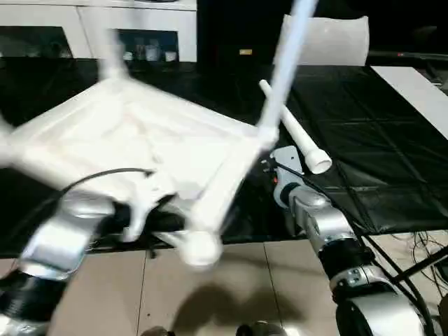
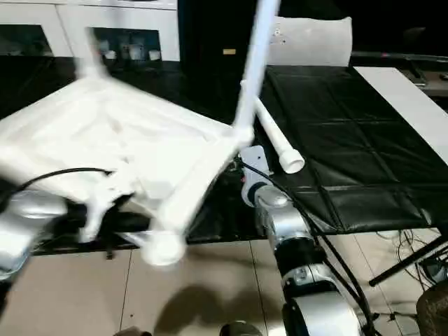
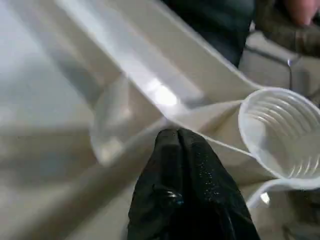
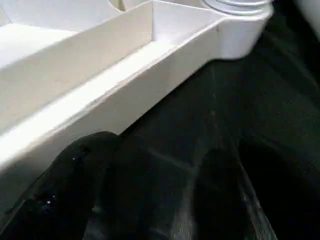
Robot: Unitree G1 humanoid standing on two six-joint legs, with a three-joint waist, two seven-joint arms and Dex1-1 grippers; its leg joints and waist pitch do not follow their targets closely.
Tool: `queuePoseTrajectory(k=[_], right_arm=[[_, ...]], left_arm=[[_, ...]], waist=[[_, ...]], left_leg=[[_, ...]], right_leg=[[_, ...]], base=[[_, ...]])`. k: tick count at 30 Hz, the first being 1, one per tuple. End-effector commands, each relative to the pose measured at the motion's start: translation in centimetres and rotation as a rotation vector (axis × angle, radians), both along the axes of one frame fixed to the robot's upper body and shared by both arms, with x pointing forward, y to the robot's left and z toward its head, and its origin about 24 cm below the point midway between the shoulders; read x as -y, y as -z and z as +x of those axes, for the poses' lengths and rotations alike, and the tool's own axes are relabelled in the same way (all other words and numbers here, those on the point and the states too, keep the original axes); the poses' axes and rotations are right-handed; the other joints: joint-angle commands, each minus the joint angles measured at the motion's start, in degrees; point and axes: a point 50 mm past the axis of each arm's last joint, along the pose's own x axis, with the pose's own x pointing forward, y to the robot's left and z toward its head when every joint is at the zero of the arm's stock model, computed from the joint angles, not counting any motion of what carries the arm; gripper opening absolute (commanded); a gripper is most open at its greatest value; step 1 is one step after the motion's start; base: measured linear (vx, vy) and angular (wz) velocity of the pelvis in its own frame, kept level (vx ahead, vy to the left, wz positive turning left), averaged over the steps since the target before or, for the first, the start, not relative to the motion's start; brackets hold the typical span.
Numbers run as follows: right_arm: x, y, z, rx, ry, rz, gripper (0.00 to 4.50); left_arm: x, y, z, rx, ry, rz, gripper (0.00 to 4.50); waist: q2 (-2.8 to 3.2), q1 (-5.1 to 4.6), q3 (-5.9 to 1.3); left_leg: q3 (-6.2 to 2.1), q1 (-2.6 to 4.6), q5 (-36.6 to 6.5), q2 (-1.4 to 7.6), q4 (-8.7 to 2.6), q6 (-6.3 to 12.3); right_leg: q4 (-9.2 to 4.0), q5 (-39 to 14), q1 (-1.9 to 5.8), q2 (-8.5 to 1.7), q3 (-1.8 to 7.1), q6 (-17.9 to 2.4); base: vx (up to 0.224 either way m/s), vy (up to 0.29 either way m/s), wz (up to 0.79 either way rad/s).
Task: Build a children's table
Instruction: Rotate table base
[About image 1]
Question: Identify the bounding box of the white plastic table leg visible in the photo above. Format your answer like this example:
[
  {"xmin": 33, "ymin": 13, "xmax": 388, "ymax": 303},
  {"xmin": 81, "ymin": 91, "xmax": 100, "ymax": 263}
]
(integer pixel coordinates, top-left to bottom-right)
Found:
[
  {"xmin": 258, "ymin": 78, "xmax": 334, "ymax": 176},
  {"xmin": 97, "ymin": 27, "xmax": 132, "ymax": 82},
  {"xmin": 255, "ymin": 0, "xmax": 320, "ymax": 152}
]

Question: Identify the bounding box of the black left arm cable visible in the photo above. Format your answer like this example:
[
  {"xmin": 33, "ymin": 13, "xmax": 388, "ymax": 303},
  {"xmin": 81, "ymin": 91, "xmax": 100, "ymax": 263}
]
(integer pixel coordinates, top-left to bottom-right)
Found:
[{"xmin": 13, "ymin": 167, "xmax": 156, "ymax": 226}]

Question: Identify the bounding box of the white cabinet with glass doors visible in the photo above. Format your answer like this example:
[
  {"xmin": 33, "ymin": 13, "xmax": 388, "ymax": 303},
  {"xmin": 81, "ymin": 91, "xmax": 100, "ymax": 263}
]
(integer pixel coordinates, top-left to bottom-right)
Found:
[{"xmin": 0, "ymin": 0, "xmax": 199, "ymax": 65}]

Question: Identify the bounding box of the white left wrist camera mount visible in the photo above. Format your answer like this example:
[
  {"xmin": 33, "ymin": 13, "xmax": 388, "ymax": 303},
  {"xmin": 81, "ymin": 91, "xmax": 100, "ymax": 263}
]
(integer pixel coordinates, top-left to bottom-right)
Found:
[{"xmin": 121, "ymin": 171, "xmax": 181, "ymax": 244}]

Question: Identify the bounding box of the black metal stand leg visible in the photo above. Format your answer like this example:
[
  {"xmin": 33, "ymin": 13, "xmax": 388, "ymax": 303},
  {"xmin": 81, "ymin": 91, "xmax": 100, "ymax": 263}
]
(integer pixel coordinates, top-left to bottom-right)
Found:
[{"xmin": 378, "ymin": 244, "xmax": 448, "ymax": 289}]

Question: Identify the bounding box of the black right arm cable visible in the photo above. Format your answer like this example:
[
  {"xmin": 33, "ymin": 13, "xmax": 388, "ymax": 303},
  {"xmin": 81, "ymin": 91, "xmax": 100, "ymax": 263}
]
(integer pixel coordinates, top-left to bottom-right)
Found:
[{"xmin": 269, "ymin": 160, "xmax": 435, "ymax": 336}]

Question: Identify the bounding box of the white flat sheet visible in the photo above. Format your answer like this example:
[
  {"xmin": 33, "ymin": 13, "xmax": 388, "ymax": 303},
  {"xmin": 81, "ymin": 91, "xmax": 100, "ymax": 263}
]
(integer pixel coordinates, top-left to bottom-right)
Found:
[{"xmin": 370, "ymin": 65, "xmax": 448, "ymax": 142}]

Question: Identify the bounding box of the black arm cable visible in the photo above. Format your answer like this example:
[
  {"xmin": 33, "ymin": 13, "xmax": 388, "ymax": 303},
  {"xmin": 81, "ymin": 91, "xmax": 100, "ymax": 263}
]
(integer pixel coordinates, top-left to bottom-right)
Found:
[
  {"xmin": 269, "ymin": 160, "xmax": 435, "ymax": 336},
  {"xmin": 13, "ymin": 167, "xmax": 156, "ymax": 226}
]

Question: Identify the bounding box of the white plastic table top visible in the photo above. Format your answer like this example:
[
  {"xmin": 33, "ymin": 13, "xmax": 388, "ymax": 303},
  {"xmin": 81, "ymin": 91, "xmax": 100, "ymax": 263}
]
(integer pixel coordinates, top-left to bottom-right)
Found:
[{"xmin": 0, "ymin": 76, "xmax": 282, "ymax": 271}]

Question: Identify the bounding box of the white flat panel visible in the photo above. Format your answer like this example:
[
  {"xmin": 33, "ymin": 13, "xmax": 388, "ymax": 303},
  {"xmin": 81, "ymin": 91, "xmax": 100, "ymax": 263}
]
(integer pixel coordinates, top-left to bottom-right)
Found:
[{"xmin": 279, "ymin": 15, "xmax": 371, "ymax": 68}]

